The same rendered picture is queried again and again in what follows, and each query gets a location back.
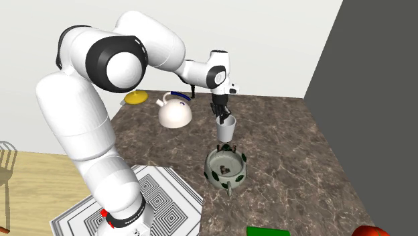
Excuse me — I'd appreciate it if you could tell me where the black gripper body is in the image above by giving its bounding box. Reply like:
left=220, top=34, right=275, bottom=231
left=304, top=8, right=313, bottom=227
left=211, top=93, right=229, bottom=110

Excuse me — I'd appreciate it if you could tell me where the white cup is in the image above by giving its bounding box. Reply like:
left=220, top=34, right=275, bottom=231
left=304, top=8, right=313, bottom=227
left=216, top=114, right=237, bottom=143

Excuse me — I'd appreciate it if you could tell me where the green spotted white pot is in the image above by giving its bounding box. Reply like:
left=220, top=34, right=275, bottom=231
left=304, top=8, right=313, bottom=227
left=203, top=143, right=249, bottom=197

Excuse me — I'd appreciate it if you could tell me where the yellow round plate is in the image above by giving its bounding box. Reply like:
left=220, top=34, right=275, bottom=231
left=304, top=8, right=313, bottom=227
left=123, top=90, right=149, bottom=106

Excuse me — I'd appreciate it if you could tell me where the green box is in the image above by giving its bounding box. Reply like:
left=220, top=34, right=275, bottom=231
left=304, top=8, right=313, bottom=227
left=246, top=226, right=291, bottom=236

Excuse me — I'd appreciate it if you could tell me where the red round fruit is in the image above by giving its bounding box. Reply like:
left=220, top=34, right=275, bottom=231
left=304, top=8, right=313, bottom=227
left=350, top=225, right=391, bottom=236

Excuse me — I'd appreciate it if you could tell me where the white kettle with blue handle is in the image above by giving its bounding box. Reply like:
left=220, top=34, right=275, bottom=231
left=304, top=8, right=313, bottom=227
left=155, top=91, right=193, bottom=129

